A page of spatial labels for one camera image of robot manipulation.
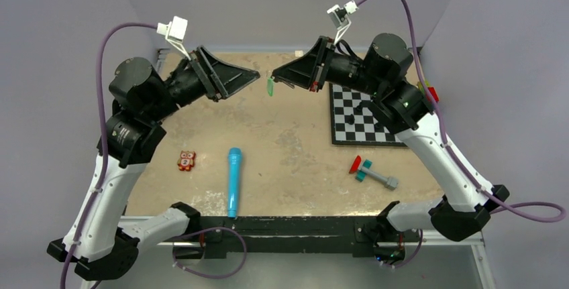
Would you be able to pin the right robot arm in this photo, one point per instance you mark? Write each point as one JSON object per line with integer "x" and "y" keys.
{"x": 406, "y": 112}

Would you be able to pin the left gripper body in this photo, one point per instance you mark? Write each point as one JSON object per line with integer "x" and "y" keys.
{"x": 190, "y": 83}

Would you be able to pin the green key tag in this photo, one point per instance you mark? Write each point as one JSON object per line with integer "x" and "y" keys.
{"x": 270, "y": 87}

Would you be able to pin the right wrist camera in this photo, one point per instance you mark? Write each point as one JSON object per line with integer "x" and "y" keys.
{"x": 340, "y": 16}

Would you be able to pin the black chess piece lower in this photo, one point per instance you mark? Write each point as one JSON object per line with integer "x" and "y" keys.
{"x": 350, "y": 119}

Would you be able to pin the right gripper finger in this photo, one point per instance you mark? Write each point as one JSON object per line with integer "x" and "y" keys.
{"x": 301, "y": 82}
{"x": 305, "y": 66}

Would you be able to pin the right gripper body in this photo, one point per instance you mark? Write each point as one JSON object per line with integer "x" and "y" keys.
{"x": 339, "y": 68}

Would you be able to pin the colourful toy block train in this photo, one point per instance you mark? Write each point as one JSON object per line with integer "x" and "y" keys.
{"x": 430, "y": 88}

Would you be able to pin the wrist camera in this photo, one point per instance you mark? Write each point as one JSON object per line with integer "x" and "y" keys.
{"x": 174, "y": 33}
{"x": 340, "y": 16}

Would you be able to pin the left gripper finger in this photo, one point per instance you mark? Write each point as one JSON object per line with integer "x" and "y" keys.
{"x": 230, "y": 84}
{"x": 227, "y": 73}

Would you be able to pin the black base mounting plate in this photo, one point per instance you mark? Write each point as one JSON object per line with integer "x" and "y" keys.
{"x": 359, "y": 236}

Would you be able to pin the red owl block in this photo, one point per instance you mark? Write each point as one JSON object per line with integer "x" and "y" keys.
{"x": 186, "y": 161}

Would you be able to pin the black white chessboard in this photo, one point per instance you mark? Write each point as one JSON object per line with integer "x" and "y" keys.
{"x": 353, "y": 127}

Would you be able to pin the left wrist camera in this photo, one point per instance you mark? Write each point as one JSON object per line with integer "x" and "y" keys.
{"x": 174, "y": 33}

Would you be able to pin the toy bolt with propeller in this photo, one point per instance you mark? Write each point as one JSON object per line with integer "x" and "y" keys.
{"x": 362, "y": 168}

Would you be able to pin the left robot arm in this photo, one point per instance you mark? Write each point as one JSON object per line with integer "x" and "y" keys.
{"x": 98, "y": 247}

